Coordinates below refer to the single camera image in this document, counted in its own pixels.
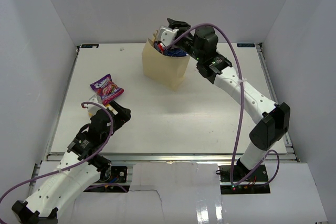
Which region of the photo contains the beige paper bag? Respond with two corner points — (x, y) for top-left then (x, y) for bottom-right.
(142, 33), (190, 91)

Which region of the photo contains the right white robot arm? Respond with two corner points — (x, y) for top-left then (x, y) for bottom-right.
(158, 18), (290, 186)

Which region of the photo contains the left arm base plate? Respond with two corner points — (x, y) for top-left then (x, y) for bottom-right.
(104, 166), (128, 183)

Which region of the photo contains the blue table label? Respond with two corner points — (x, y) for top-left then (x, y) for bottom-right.
(81, 44), (99, 49)
(237, 43), (255, 48)

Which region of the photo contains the dark blue snack bag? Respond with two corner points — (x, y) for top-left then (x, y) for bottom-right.
(153, 41), (187, 58)

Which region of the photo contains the right blue table label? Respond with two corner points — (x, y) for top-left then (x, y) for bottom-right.
(237, 43), (255, 48)

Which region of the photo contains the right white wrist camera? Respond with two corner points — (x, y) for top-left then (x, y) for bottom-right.
(156, 26), (179, 51)

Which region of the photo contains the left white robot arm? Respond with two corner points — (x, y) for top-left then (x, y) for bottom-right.
(12, 101), (131, 223)

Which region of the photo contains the aluminium frame rail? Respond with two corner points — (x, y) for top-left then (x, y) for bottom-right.
(47, 153), (297, 162)

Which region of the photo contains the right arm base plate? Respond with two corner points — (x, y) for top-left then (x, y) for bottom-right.
(215, 165), (269, 183)

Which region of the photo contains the yellow snack pack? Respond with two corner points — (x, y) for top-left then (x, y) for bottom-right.
(87, 104), (114, 117)

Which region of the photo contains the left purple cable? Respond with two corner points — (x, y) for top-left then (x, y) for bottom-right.
(0, 100), (129, 206)

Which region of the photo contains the left blue table label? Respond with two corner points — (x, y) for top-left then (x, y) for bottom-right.
(81, 44), (99, 49)

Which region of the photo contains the purple pink gummy bag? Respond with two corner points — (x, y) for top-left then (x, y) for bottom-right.
(90, 74), (124, 105)

